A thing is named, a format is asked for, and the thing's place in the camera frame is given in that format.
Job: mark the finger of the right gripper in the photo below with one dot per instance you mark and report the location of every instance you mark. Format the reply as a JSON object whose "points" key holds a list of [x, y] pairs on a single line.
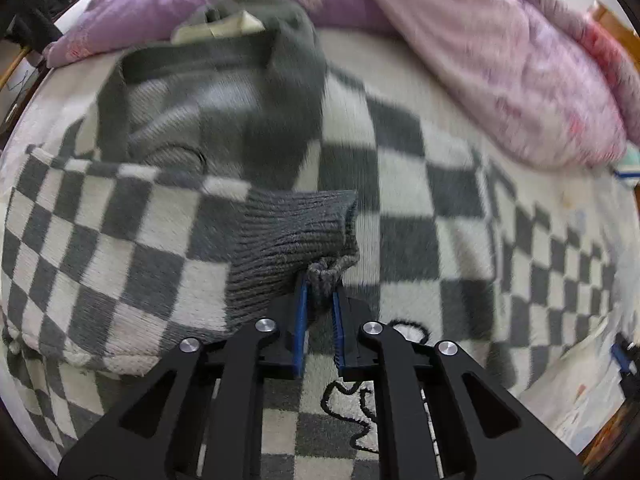
{"points": [[626, 354]]}

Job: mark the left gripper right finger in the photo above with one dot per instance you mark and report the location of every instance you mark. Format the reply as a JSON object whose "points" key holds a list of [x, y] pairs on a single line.
{"points": [[439, 414]]}

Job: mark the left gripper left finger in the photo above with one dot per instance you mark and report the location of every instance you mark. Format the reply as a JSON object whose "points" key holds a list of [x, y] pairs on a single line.
{"points": [[198, 413]]}

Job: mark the grey white checkered cardigan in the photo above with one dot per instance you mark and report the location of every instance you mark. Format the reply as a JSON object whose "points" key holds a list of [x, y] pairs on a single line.
{"points": [[243, 262]]}

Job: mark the bed with floral sheet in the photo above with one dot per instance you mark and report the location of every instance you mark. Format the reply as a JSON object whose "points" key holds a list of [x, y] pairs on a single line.
{"points": [[174, 191]]}

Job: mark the light blue pillow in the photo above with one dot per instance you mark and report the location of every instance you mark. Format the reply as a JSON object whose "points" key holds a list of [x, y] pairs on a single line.
{"points": [[628, 168]]}

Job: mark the purple floral duvet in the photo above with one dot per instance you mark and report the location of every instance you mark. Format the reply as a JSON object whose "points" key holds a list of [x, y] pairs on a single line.
{"points": [[551, 86]]}

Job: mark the wooden headboard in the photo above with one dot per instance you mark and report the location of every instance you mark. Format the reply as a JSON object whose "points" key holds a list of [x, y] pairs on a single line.
{"points": [[625, 36]]}

